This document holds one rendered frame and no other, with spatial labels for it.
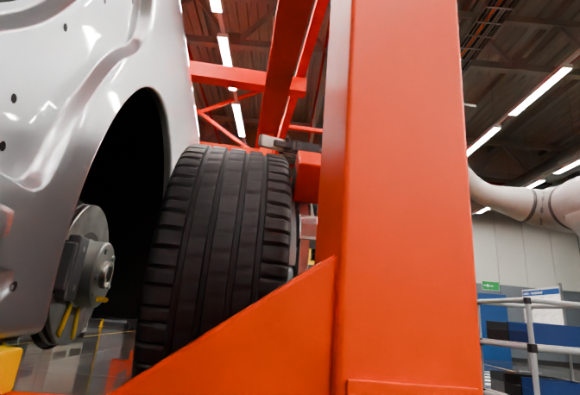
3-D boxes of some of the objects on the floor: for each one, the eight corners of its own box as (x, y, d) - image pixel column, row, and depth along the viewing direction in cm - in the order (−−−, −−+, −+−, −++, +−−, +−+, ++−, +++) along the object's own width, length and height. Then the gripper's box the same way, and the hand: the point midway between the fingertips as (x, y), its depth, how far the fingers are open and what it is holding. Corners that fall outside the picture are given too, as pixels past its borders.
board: (519, 372, 935) (510, 286, 999) (539, 373, 935) (530, 288, 999) (562, 382, 793) (549, 281, 857) (587, 384, 793) (572, 284, 857)
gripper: (348, 169, 106) (270, 151, 94) (318, 173, 117) (246, 157, 105) (350, 142, 107) (274, 120, 95) (321, 149, 118) (249, 130, 106)
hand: (271, 142), depth 101 cm, fingers closed
